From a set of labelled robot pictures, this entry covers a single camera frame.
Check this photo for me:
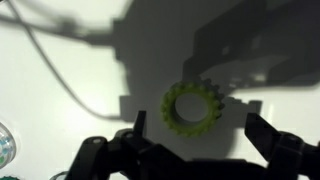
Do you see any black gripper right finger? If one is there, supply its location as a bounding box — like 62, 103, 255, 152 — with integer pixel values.
244, 112, 320, 180

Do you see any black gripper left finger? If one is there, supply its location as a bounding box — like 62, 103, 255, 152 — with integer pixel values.
64, 110, 188, 180

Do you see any yellow toothed ring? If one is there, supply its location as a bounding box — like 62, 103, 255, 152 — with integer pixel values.
160, 79, 225, 138

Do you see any green ring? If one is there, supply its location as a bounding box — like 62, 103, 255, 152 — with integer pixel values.
0, 175, 26, 180

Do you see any clear plastic ring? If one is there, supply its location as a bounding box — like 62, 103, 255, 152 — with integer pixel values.
0, 121, 18, 169

